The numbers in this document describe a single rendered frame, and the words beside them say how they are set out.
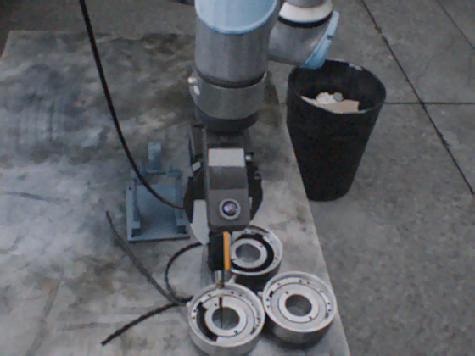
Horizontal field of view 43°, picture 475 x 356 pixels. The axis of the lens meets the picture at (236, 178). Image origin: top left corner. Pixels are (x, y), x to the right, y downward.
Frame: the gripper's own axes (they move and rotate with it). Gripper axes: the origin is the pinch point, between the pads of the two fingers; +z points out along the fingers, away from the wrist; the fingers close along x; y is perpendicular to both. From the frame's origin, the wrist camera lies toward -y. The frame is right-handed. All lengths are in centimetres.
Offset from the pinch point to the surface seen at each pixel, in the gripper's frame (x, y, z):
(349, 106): -64, 112, 59
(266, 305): -7.2, -2.4, 11.5
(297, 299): -12.4, -0.4, 13.5
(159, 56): 3, 71, 15
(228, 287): -2.3, 1.3, 11.6
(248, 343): -3.6, -8.1, 11.7
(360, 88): -72, 123, 59
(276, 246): -11.1, 9.0, 12.1
